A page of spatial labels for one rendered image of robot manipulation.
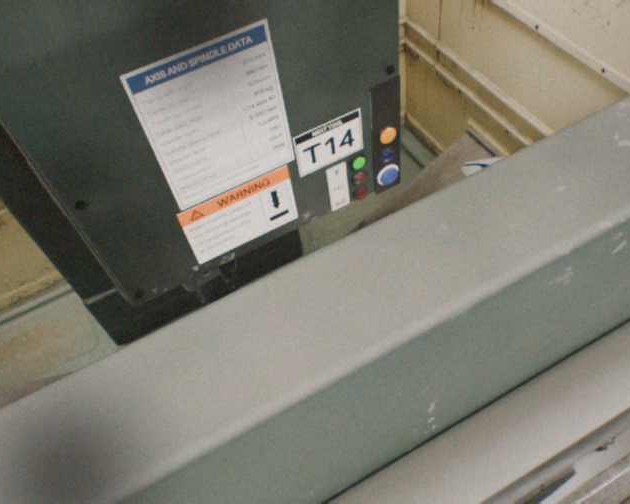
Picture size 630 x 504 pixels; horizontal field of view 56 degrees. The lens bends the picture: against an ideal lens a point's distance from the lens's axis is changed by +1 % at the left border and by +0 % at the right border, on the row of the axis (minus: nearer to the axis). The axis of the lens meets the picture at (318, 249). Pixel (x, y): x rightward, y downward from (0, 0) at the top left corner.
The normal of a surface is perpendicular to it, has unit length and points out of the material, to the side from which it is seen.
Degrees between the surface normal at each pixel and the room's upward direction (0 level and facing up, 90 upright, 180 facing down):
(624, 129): 0
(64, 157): 90
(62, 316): 0
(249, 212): 90
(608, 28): 90
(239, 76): 90
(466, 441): 0
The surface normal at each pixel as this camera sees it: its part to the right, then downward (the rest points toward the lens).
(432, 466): -0.11, -0.60
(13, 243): 0.47, 0.67
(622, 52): -0.88, 0.44
